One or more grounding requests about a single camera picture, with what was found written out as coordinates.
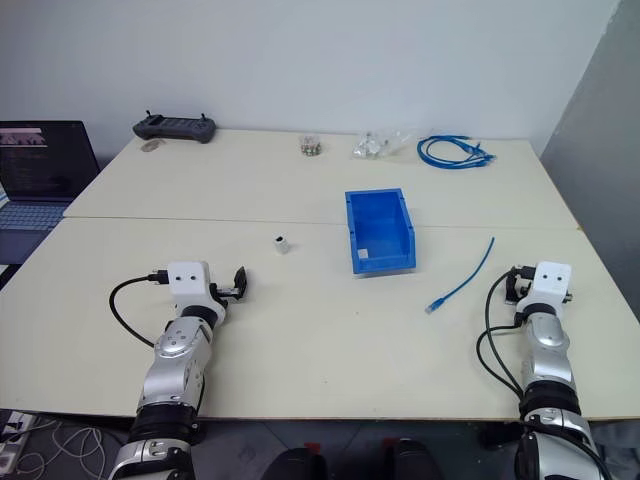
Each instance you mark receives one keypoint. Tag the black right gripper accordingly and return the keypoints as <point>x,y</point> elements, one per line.
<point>522,285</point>

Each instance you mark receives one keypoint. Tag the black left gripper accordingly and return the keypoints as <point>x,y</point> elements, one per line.
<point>224,291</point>

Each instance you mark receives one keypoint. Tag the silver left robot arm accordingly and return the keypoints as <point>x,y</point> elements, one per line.
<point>172,360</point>

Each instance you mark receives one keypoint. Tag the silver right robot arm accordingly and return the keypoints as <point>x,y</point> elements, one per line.
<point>547,360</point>

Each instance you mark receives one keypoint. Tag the small white connector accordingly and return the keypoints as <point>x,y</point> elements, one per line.
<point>282,245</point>

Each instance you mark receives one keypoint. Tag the blue plastic storage bin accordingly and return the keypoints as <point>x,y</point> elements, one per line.
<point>380,235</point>

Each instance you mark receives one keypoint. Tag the small clear cup of connectors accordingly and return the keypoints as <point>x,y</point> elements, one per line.
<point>310,146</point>

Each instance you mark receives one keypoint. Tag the small oval grey pad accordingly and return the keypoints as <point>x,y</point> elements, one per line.
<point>151,145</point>

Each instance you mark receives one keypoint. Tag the dark grey remote controller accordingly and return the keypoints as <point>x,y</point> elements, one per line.
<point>175,129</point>

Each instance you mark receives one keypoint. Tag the dark rounded shape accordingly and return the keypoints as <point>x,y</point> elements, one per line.
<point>412,462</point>
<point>295,465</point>

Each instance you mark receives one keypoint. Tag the clear plastic bag of parts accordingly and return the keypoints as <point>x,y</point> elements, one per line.
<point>382,144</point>

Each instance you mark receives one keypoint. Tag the open blue laptop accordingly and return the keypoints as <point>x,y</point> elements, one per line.
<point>40,165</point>

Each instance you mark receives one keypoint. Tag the white power strip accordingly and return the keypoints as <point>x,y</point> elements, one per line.
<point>12,440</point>

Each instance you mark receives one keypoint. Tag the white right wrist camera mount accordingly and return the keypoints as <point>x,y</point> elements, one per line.
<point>550,282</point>

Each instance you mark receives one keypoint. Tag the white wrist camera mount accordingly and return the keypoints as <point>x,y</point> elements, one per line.
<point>550,282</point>
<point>187,285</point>

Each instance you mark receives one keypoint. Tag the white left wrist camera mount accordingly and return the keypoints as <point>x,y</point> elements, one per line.
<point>187,285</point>

